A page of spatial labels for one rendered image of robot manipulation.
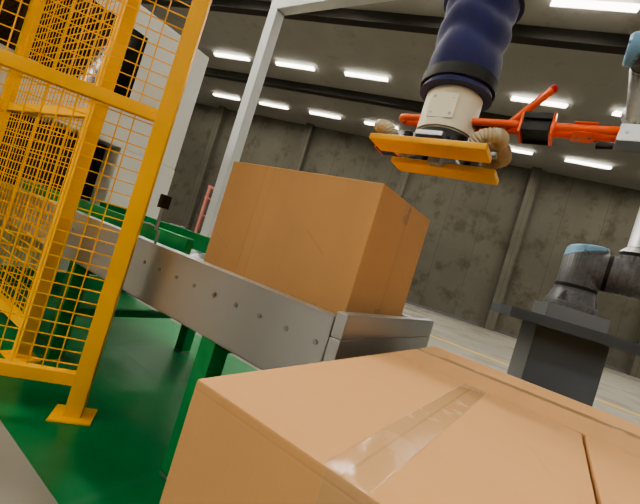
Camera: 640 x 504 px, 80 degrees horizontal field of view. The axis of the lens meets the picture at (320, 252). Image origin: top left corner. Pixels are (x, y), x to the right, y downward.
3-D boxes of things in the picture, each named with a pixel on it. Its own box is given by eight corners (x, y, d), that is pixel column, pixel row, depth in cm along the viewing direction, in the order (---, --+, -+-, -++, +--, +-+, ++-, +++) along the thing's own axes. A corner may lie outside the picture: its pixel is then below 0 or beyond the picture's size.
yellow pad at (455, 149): (368, 138, 114) (373, 122, 114) (380, 151, 123) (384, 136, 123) (485, 150, 96) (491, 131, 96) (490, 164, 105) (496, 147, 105)
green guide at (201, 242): (97, 212, 260) (100, 199, 260) (112, 216, 269) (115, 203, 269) (265, 276, 172) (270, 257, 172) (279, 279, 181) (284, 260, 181)
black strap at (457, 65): (411, 72, 114) (415, 60, 114) (430, 110, 134) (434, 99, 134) (490, 73, 102) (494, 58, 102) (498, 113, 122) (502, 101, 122)
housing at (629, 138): (615, 139, 92) (621, 122, 92) (611, 150, 98) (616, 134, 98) (652, 142, 88) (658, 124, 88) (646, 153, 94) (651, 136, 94)
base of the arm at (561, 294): (535, 300, 167) (542, 278, 167) (580, 314, 164) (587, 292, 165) (556, 304, 148) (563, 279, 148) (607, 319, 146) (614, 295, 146)
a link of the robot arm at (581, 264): (556, 283, 167) (568, 245, 167) (603, 295, 157) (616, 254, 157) (553, 278, 155) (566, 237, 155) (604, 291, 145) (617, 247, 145)
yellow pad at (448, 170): (389, 161, 130) (394, 147, 130) (399, 171, 139) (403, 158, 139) (494, 175, 112) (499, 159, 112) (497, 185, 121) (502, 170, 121)
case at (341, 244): (200, 269, 133) (233, 160, 134) (273, 281, 166) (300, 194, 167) (340, 329, 99) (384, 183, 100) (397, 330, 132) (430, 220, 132)
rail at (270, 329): (-15, 211, 212) (-4, 179, 213) (-3, 214, 217) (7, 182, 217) (309, 398, 85) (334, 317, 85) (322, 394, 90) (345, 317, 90)
